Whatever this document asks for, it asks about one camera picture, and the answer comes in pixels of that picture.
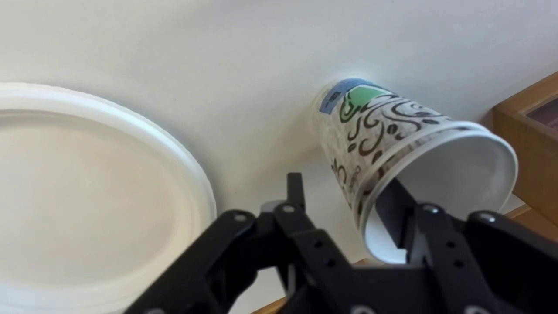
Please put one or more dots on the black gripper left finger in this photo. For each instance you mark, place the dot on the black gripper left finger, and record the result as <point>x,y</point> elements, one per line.
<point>231,263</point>

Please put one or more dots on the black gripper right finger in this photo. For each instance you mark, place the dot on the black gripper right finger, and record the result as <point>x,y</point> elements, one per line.
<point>481,263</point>

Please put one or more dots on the printed paper coffee cup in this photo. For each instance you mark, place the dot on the printed paper coffee cup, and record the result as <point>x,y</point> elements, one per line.
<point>394,134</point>

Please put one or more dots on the wooden tea box tray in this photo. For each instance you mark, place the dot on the wooden tea box tray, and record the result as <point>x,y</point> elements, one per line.
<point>528,146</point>

